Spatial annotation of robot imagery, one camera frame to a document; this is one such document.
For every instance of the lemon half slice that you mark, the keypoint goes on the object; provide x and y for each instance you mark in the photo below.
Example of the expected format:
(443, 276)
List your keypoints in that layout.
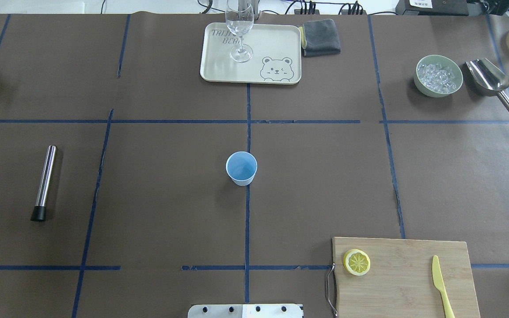
(356, 262)

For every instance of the steel muddler black tip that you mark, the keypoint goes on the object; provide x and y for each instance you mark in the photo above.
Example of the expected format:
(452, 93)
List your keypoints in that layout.
(39, 212)

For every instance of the blue plastic cup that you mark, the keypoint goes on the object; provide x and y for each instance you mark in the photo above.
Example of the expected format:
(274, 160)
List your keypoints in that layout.
(241, 167)

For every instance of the cream bear serving tray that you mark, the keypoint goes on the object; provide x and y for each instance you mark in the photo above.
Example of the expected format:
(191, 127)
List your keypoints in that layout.
(276, 55)

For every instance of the grey folded cloth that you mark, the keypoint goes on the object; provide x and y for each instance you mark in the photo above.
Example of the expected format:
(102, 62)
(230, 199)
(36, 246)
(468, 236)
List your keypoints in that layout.
(320, 38)

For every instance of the clear wine glass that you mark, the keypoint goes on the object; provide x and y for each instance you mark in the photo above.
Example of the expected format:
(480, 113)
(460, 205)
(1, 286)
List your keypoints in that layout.
(239, 20)

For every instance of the bamboo cutting board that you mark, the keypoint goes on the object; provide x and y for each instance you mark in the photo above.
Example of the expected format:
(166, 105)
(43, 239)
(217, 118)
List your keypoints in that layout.
(399, 283)

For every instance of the green bowl of ice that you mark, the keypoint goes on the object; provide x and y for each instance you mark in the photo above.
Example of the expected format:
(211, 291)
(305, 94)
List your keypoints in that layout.
(437, 76)

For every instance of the yellow plastic knife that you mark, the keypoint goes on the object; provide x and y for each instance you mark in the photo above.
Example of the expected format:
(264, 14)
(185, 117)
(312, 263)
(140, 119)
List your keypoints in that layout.
(438, 282)

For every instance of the steel ice scoop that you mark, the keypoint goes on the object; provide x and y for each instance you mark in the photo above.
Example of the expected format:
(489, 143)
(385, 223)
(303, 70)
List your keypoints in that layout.
(489, 79)

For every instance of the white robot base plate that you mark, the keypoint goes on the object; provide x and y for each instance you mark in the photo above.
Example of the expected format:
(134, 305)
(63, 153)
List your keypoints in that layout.
(270, 310)

